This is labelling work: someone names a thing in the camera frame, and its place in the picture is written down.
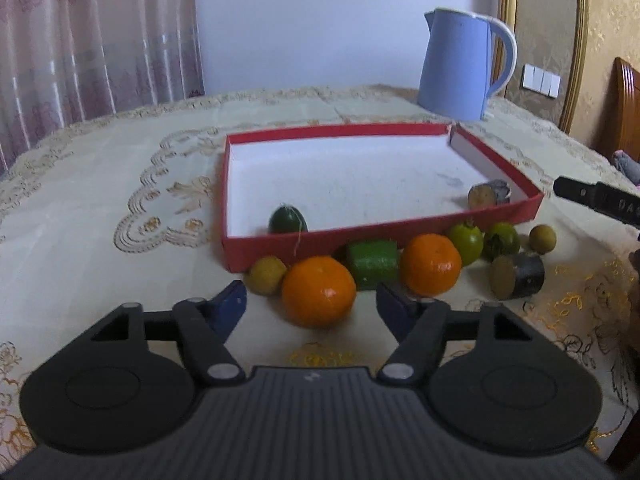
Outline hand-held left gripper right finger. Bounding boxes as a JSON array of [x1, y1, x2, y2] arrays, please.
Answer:
[[376, 282, 536, 387]]

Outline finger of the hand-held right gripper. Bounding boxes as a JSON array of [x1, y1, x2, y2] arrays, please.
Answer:
[[554, 175, 640, 228]]

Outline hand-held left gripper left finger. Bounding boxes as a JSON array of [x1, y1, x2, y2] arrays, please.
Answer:
[[90, 280, 247, 387]]

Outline green cucumber piece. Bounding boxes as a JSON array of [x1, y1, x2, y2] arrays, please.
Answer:
[[347, 241, 399, 291]]

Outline small yellow fruit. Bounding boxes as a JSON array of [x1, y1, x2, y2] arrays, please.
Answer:
[[529, 225, 557, 254], [249, 256, 288, 295]]

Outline small orange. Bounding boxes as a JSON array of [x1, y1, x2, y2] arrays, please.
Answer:
[[400, 233, 462, 297]]

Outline large orange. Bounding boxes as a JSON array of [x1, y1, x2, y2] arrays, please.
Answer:
[[281, 256, 357, 329]]

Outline light green tomato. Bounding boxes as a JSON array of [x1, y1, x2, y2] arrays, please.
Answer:
[[446, 220, 485, 267]]

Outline dark green round fruit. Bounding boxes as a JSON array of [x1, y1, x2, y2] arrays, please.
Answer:
[[269, 204, 308, 235]]

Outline dark green tomato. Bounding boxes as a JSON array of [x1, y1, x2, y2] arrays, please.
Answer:
[[482, 222, 521, 262]]

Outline round eggplant chunk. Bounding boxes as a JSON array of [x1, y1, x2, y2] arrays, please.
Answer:
[[490, 253, 546, 301]]

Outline half-cut eggplant chunk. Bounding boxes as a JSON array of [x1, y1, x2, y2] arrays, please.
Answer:
[[468, 180, 512, 209]]

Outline red shallow cardboard box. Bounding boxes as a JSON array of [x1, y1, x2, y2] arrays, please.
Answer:
[[221, 122, 545, 273]]

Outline grey cloth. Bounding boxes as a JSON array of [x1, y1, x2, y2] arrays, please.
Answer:
[[614, 150, 640, 185]]

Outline wooden chair back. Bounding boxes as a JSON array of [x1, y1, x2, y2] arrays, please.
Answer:
[[602, 57, 640, 161]]

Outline blue electric kettle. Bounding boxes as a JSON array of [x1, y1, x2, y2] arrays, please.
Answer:
[[417, 7, 518, 122]]

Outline pink patterned curtain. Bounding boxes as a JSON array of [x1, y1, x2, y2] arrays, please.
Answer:
[[0, 0, 206, 171]]

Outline white wall switch panel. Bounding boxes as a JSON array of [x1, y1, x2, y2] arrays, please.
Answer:
[[521, 64, 561, 98]]

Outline gold wall frame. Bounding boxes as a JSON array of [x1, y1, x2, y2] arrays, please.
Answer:
[[497, 0, 590, 135]]

